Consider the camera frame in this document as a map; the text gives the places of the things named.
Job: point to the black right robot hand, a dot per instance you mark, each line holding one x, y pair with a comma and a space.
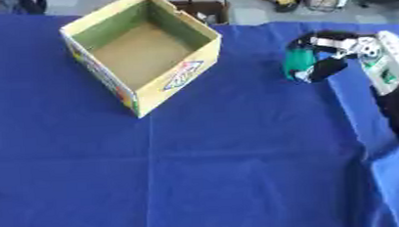
329, 67

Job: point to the green can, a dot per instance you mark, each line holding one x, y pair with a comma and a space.
298, 60

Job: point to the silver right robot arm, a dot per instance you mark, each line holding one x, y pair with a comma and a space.
392, 76

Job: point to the brown cardboard box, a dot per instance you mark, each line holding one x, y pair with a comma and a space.
209, 10

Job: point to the tan cardboard box green inside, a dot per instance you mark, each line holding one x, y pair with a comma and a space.
142, 53

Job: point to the dark bag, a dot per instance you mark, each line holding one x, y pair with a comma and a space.
14, 5

